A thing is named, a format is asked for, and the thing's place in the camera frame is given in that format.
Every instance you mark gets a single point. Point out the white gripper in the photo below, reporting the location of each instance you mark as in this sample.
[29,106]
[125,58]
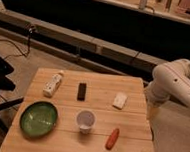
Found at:
[152,111]

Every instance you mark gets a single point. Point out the white sponge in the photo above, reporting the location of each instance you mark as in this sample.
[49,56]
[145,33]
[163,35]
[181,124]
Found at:
[119,100]

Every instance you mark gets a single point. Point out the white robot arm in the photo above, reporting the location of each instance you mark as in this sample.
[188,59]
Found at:
[171,78]

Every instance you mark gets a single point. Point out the orange carrot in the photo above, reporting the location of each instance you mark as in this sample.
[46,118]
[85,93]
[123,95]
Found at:
[112,139]

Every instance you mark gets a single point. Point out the black rectangular block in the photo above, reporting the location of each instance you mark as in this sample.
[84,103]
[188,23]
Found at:
[81,91]

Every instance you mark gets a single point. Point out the white plastic bottle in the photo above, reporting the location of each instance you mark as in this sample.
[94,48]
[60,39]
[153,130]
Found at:
[51,86]

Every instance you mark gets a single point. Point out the green plate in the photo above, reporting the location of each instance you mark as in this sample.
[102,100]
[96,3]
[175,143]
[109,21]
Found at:
[38,119]

